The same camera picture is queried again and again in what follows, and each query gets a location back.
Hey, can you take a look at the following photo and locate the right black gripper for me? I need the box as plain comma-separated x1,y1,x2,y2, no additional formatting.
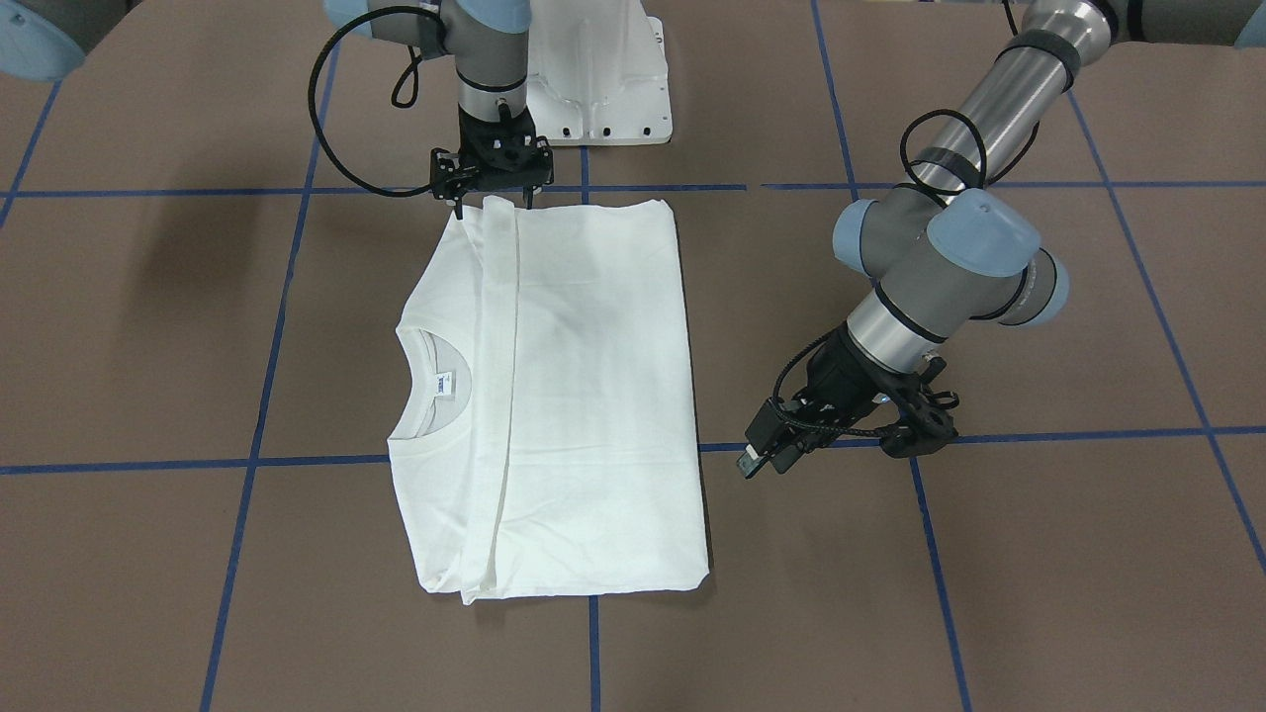
429,108,555,220

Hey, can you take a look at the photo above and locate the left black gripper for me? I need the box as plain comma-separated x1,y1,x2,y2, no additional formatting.
737,327,903,481

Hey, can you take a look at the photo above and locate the white long-sleeve printed shirt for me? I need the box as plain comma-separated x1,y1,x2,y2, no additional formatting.
386,196,709,604

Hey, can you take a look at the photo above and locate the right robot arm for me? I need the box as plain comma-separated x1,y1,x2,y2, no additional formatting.
1,1,555,215

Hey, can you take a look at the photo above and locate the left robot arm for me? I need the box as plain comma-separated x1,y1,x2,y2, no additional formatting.
737,1,1263,478

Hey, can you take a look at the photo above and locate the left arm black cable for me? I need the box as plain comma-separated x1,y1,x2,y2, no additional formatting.
771,109,1041,405

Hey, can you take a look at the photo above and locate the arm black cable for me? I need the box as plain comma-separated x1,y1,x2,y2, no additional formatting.
306,6,458,199
771,109,1041,405

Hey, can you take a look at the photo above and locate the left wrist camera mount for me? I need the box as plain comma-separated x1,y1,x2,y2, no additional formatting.
876,351,960,459

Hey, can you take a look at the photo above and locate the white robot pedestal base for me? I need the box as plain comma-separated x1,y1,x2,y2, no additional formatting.
525,1,674,147

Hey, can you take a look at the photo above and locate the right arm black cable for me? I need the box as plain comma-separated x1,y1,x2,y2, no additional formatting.
306,6,458,199

